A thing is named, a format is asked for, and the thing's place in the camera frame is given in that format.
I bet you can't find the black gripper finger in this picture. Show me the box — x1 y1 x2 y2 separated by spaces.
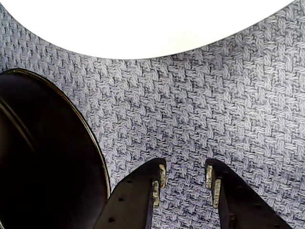
91 157 167 229
205 158 293 229

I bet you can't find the white round plate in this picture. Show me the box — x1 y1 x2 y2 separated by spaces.
0 0 297 60

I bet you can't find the black metal bucket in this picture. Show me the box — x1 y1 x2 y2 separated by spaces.
0 68 111 229

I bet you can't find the blue woven tablecloth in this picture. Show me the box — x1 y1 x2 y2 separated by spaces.
0 1 305 229

